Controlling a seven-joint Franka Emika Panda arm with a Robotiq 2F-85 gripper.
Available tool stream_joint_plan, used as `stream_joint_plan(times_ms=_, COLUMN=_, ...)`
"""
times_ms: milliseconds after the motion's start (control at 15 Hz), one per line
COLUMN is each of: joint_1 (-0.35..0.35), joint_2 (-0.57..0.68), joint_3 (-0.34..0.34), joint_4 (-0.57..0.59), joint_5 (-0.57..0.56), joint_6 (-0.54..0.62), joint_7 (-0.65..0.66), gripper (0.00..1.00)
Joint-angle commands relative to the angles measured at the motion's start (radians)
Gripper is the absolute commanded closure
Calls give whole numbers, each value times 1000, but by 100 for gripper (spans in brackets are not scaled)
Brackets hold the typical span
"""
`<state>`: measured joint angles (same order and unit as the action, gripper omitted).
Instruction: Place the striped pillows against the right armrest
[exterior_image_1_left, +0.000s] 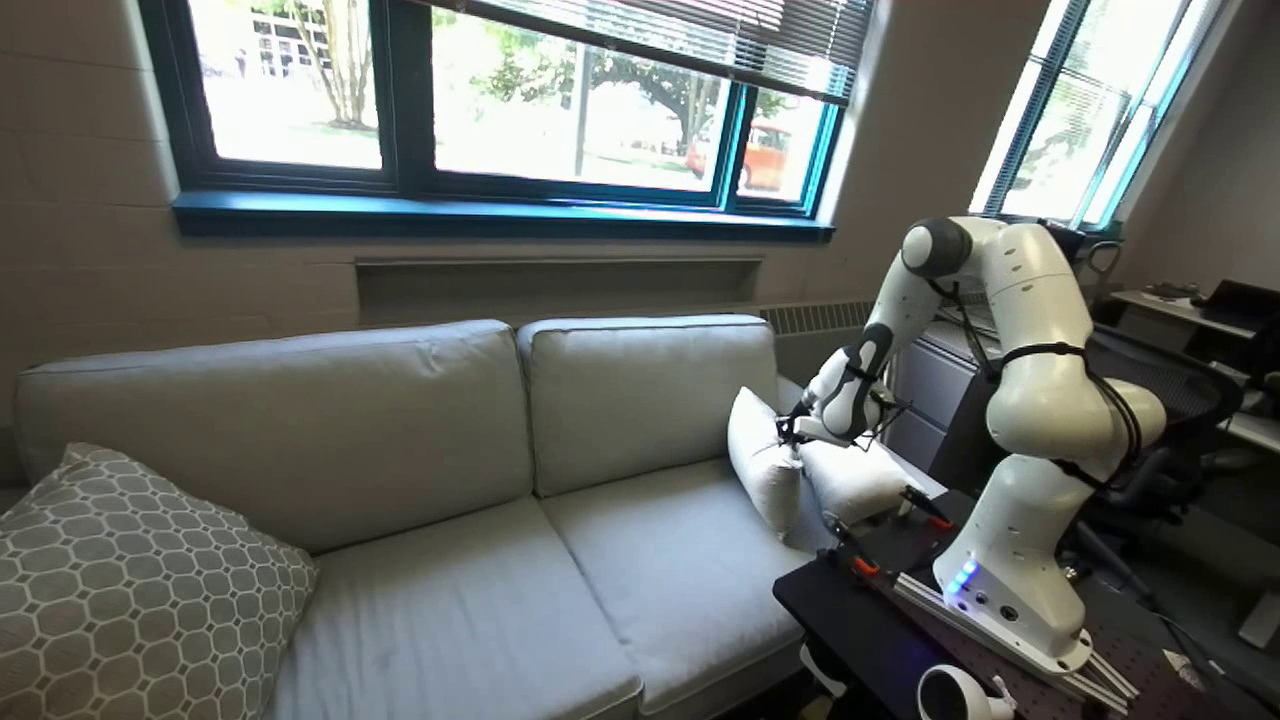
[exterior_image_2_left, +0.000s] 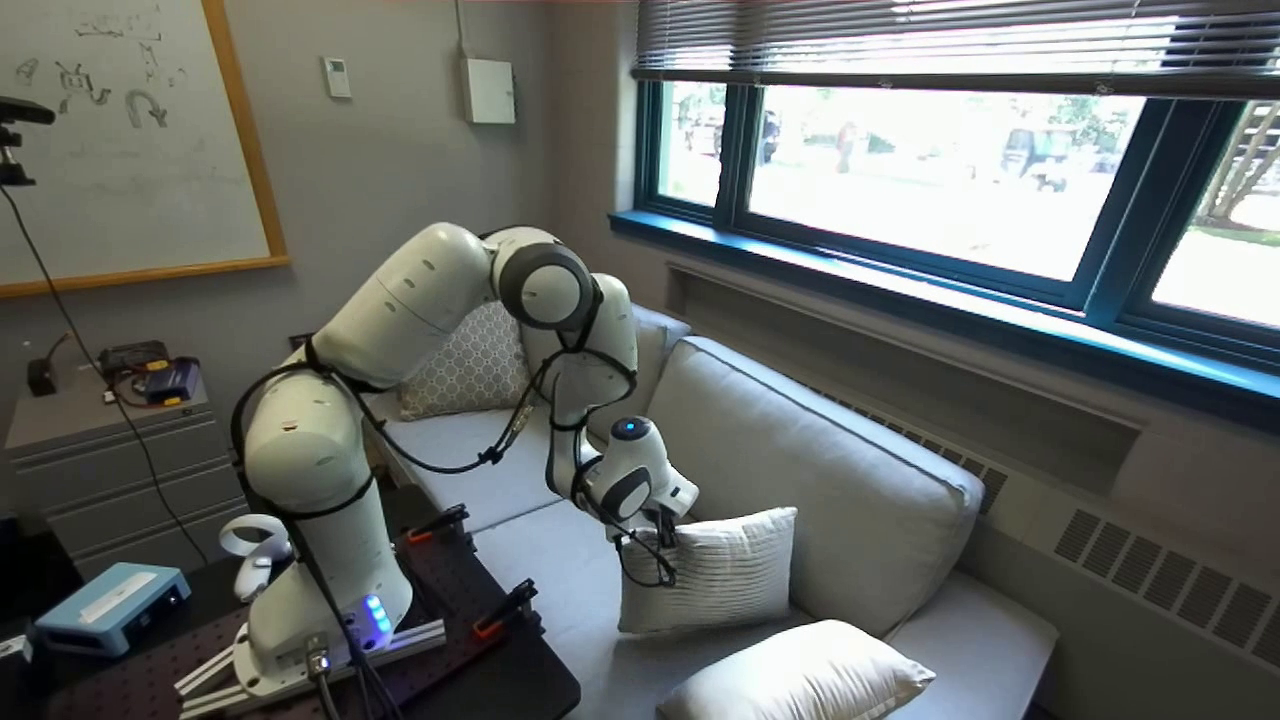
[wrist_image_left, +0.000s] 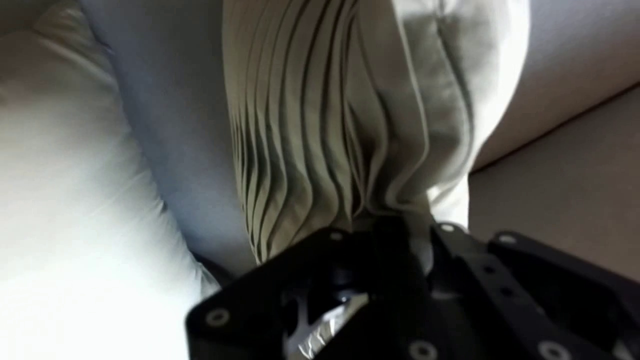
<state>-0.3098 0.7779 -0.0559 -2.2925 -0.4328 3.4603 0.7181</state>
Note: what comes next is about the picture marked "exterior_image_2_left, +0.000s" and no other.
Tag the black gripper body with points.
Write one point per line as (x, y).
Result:
(659, 517)

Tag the cream striped pillow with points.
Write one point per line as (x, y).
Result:
(727, 575)
(800, 673)

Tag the black orange clamp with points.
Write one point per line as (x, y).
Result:
(434, 527)
(503, 610)

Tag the black robot table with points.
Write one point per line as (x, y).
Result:
(504, 673)

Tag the light grey sofa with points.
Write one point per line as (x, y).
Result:
(853, 466)

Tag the grey lattice patterned pillow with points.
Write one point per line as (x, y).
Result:
(467, 366)

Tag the white cup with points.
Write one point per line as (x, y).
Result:
(250, 547)

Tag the wide teal framed window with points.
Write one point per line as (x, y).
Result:
(934, 173)

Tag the black electronic device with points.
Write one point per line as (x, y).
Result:
(145, 382)

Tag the light blue box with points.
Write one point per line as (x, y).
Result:
(115, 603)

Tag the grey drawer cabinet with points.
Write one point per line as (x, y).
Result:
(107, 466)

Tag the grey window blinds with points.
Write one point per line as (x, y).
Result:
(934, 40)

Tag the small black item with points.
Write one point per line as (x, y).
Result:
(43, 382)

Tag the wood framed whiteboard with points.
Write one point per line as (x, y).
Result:
(123, 135)

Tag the metal robot base rail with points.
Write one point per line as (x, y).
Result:
(401, 646)

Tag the white wall box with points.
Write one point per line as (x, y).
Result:
(489, 94)

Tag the wall heater cover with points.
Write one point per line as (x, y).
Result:
(1145, 562)

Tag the white wall thermostat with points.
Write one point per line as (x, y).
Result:
(339, 83)

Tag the black mounted camera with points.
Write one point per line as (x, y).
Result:
(27, 112)

